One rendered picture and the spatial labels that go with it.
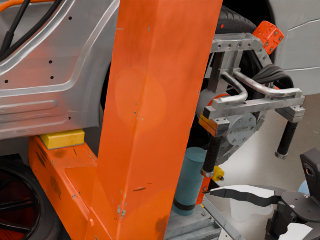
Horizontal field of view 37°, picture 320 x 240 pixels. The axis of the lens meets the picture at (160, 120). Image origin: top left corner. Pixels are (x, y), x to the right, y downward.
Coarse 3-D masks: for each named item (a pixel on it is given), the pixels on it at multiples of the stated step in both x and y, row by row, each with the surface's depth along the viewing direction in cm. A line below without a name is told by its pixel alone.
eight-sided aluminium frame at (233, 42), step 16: (224, 48) 161; (240, 48) 165; (256, 48) 169; (256, 64) 181; (256, 96) 190; (256, 112) 191; (256, 128) 194; (224, 144) 196; (240, 144) 194; (224, 160) 194
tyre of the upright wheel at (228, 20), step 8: (224, 8) 173; (224, 16) 166; (232, 16) 169; (240, 16) 171; (224, 24) 167; (232, 24) 169; (240, 24) 171; (248, 24) 174; (216, 32) 167; (224, 32) 169; (232, 32) 171; (240, 32) 173; (248, 32) 175; (256, 72) 190; (104, 80) 176; (104, 88) 178; (104, 96) 178; (104, 104) 182
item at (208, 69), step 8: (248, 56) 183; (208, 64) 176; (240, 64) 194; (248, 64) 188; (208, 72) 178; (248, 72) 191; (208, 80) 186; (232, 88) 190; (248, 96) 195; (192, 128) 205; (200, 128) 204; (192, 136) 201; (200, 136) 200; (208, 136) 198; (192, 144) 196; (200, 144) 197; (208, 144) 197
